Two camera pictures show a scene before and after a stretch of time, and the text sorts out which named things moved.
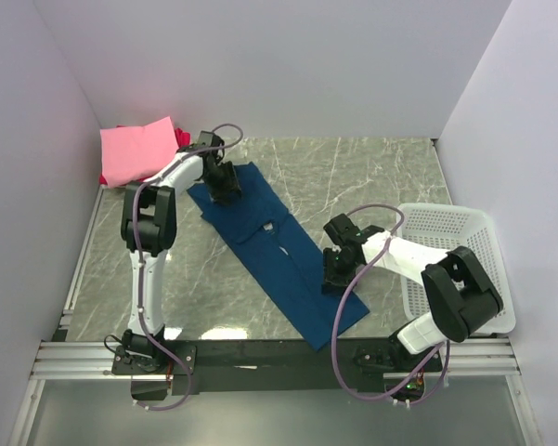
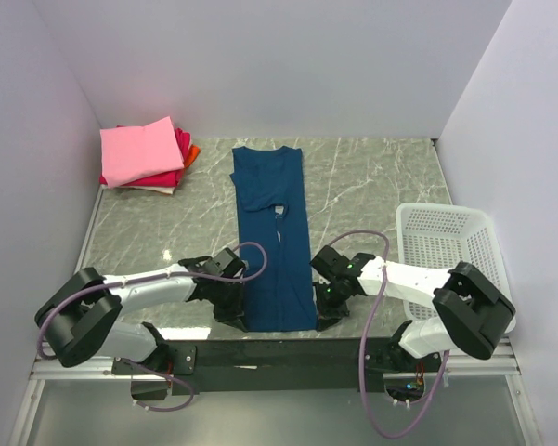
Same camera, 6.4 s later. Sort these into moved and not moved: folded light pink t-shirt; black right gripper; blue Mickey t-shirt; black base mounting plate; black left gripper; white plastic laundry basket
Moved: black left gripper; blue Mickey t-shirt; black right gripper
Not moved: white plastic laundry basket; black base mounting plate; folded light pink t-shirt
